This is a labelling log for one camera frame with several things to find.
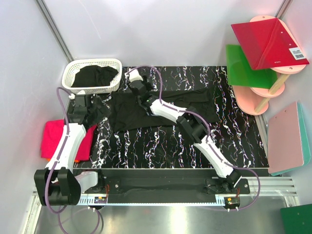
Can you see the pink clipboard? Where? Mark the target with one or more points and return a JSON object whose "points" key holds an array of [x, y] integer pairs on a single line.
{"points": [[287, 139]]}

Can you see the black shirt in basket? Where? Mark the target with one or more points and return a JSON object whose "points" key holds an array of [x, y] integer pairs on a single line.
{"points": [[94, 76]]}

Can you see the teal board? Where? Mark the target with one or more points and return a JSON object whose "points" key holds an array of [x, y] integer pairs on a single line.
{"points": [[303, 126]]}

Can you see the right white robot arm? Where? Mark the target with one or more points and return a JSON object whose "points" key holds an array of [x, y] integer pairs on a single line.
{"points": [[192, 126]]}

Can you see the green plastic sheet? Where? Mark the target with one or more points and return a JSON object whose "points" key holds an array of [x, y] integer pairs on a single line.
{"points": [[240, 73]]}

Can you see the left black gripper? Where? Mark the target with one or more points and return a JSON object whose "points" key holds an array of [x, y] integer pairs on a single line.
{"points": [[96, 110]]}

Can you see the folded orange t-shirt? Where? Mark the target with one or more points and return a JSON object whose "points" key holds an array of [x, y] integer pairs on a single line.
{"points": [[76, 161]]}

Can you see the black printed t-shirt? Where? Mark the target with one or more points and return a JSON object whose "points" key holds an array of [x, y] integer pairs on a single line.
{"points": [[124, 113]]}

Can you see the red plastic folder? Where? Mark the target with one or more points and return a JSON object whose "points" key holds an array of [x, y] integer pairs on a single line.
{"points": [[267, 43]]}

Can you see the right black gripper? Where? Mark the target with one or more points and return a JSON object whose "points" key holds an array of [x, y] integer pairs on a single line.
{"points": [[142, 99]]}

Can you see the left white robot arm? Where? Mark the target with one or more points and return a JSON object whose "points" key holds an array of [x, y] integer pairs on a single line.
{"points": [[56, 184]]}

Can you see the white plastic laundry basket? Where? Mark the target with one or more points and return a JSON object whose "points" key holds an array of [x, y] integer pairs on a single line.
{"points": [[74, 67]]}

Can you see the dark green board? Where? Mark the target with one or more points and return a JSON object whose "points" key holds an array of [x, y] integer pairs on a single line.
{"points": [[297, 219]]}

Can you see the aluminium rail frame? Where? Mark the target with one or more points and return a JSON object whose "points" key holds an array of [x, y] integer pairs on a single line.
{"points": [[260, 214]]}

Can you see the folded pink t-shirt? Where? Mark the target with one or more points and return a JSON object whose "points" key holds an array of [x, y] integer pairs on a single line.
{"points": [[52, 134]]}

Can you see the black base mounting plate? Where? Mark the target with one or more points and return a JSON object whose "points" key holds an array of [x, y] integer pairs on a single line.
{"points": [[164, 186]]}

